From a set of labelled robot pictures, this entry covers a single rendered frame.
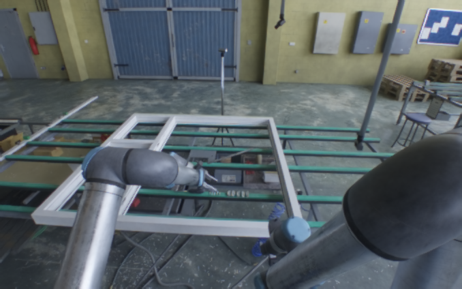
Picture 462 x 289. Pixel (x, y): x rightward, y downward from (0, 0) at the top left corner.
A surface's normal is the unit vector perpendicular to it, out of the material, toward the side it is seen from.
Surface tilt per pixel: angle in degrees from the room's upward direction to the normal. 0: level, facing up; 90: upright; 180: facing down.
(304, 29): 90
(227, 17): 90
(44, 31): 90
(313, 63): 90
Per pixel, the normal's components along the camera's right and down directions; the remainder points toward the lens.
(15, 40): -0.04, 0.49
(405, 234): -0.49, 0.32
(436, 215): -0.32, 0.13
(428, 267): -0.88, 0.22
